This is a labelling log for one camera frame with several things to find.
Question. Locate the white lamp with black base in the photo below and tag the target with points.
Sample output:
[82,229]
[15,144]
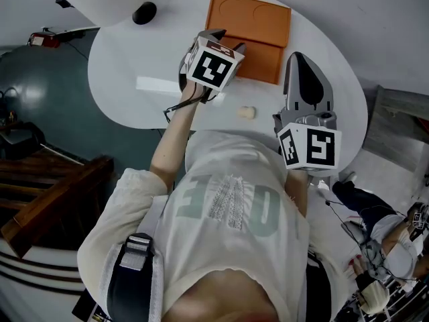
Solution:
[110,2]

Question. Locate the small cream object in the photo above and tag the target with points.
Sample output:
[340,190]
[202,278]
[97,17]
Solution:
[247,112]

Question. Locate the person's left forearm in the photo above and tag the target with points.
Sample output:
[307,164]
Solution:
[174,143]

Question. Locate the white equipment rack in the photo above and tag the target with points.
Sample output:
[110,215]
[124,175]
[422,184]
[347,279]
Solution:
[402,304]

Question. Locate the orange box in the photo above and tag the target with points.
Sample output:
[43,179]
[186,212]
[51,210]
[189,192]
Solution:
[254,22]

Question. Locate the dark wooden furniture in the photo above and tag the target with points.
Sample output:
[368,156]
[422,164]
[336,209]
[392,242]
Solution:
[50,196]

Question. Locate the person's right forearm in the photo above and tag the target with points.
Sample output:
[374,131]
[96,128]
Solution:
[298,193]

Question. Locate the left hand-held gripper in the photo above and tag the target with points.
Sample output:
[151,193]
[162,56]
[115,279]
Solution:
[211,69]

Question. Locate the person's white t-shirt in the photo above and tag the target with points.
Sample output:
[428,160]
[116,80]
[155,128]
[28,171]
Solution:
[221,247]

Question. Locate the grey shelf cabinet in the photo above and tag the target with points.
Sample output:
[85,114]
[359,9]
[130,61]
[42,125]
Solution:
[395,129]

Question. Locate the white black-striped platform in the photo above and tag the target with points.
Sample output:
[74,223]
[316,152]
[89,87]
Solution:
[30,287]

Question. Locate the person's chin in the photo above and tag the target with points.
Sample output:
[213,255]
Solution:
[224,297]

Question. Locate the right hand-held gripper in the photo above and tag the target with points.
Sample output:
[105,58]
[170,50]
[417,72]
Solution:
[315,146]

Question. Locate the red fire extinguisher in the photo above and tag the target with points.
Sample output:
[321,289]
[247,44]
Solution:
[43,40]

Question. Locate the black case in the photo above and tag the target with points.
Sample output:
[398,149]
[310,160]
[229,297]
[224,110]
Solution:
[20,143]

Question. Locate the white round table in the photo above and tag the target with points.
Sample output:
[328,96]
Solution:
[134,79]

